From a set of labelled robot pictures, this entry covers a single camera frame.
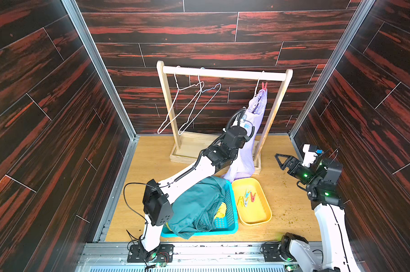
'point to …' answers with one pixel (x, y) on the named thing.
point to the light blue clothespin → (247, 194)
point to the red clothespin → (252, 198)
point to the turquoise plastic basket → (226, 225)
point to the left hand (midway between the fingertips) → (237, 128)
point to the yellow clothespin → (241, 201)
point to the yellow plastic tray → (252, 206)
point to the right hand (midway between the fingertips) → (284, 157)
